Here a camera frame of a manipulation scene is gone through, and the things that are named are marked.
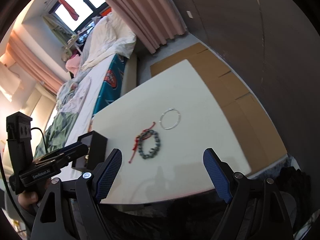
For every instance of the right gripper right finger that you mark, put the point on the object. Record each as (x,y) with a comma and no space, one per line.
(214,168)

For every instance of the pink curtain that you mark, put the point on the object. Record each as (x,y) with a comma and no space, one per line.
(32,64)
(153,21)

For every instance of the window with black frame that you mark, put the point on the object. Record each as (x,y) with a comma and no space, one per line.
(86,9)

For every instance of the flattened cardboard sheet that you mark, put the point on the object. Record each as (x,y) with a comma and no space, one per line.
(254,130)

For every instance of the pink garment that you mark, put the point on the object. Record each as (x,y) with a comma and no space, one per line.
(73,64)

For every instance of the white printed t-shirt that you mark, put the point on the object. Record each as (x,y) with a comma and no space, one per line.
(74,105)

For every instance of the teal patterned bed sheet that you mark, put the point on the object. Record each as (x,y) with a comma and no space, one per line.
(111,87)

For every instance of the thin silver bangle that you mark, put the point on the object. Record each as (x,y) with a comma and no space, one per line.
(170,118)

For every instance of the left hand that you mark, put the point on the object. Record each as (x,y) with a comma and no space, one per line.
(28,200)

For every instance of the black jewelry box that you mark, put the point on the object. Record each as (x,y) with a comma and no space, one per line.
(96,150)

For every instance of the red hanging cloth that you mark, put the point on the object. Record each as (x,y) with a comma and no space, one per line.
(69,9)

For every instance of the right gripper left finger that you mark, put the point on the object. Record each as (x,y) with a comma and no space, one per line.
(107,174)

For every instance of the left side pink curtain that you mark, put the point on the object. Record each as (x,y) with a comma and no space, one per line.
(32,64)

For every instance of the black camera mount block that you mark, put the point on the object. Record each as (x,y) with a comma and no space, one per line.
(19,137)

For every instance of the white wall switch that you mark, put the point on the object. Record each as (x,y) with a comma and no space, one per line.
(190,14)

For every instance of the bed with white blanket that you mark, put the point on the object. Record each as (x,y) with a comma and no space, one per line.
(97,73)

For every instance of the white crumpled duvet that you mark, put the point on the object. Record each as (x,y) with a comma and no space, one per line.
(111,35)

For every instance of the green patterned clothing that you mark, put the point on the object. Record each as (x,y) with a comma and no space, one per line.
(56,135)

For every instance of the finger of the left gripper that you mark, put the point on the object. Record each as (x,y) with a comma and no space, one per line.
(70,152)
(64,162)

